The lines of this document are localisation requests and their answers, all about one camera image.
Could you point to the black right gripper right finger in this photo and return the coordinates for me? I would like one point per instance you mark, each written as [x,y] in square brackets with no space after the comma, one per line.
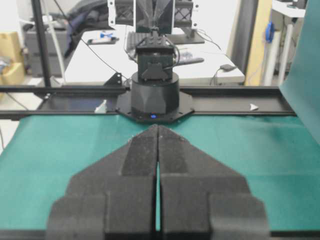
[202,198]

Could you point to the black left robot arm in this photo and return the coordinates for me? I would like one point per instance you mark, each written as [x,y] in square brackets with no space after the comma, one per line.
[154,95]

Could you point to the black vertical frame post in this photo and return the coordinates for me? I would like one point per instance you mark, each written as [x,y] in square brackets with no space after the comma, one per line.
[42,43]

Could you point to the black aluminium frame rail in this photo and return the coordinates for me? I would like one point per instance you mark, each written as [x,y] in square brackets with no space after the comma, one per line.
[93,100]

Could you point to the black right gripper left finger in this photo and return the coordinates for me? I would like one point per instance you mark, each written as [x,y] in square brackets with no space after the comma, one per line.
[113,198]

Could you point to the white desk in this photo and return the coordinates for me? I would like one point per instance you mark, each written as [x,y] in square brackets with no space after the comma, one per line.
[200,64]

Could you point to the cardboard boxes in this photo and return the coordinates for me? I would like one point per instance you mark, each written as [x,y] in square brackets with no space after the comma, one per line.
[12,69]

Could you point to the green table mat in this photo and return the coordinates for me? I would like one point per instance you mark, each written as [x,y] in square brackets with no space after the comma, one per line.
[278,156]

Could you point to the green backdrop sheet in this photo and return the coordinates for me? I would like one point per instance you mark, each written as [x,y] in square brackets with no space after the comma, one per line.
[301,89]

